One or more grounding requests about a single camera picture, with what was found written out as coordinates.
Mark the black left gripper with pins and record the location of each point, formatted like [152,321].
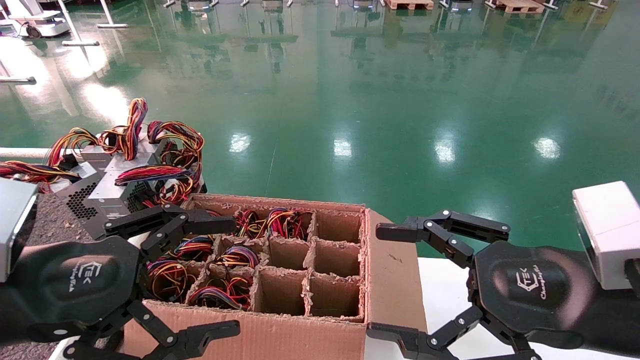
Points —
[75,282]

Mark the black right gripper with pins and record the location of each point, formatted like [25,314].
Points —
[530,287]

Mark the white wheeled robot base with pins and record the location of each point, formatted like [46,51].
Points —
[42,22]
[460,5]

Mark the brown cardboard box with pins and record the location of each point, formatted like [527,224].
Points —
[280,337]

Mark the cardboard grid divider insert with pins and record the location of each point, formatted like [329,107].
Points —
[309,262]

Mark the dark grey foam mat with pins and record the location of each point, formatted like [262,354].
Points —
[52,222]

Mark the white table leg with foot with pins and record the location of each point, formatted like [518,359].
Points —
[17,79]
[80,43]
[112,25]

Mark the wooden pallet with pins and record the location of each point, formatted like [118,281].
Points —
[520,6]
[410,5]

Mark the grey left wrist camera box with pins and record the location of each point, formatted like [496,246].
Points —
[12,225]

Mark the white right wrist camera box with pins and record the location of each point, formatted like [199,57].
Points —
[610,225]

